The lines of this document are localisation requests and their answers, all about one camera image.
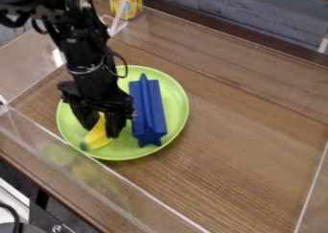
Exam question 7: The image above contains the clear acrylic tray wall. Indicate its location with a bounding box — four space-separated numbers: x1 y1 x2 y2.
0 10 328 233

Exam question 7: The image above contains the yellow labelled tin can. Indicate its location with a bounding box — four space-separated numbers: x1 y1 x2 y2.
108 0 143 20

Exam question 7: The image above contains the yellow toy banana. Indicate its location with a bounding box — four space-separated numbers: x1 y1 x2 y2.
78 114 112 151

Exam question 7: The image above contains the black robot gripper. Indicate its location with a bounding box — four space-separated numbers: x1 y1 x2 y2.
57 67 133 138

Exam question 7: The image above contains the blue star-shaped block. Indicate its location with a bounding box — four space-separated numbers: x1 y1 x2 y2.
128 73 167 148

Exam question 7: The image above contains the green round plate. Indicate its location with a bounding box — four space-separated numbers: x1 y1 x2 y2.
56 65 189 161

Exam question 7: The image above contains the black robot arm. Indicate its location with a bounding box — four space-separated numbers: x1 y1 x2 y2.
0 0 133 138

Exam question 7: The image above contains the black device with knob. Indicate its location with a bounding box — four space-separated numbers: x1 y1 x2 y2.
29 200 97 233

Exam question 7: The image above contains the black cable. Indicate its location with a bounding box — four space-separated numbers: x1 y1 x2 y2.
0 201 22 233

